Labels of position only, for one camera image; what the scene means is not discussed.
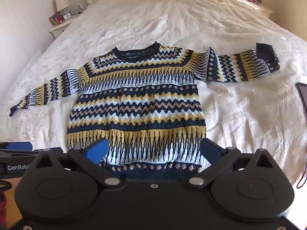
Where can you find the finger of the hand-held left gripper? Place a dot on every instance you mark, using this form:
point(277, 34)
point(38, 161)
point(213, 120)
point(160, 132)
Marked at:
point(18, 146)

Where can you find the white table lamp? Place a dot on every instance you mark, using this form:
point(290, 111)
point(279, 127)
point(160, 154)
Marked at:
point(62, 2)

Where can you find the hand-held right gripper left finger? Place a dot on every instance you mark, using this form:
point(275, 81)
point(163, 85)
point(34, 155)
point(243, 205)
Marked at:
point(97, 152)

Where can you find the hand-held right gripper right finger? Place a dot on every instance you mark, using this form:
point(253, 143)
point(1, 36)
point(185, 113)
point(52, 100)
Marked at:
point(211, 148)

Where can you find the white embroidered bedspread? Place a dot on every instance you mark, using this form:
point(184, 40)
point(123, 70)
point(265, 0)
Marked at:
point(153, 21)

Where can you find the navy yellow white patterned sweater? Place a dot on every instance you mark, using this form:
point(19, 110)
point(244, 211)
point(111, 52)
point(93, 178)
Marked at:
point(136, 105)

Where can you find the cream bedside table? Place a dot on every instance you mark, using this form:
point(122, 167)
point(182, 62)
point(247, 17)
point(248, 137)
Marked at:
point(262, 8)

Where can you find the wooden picture frame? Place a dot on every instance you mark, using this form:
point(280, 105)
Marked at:
point(55, 18)

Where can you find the dark tablet at bed edge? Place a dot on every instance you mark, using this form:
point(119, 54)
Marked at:
point(302, 100)

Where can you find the small white clock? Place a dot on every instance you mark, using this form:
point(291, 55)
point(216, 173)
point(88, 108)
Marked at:
point(67, 16)

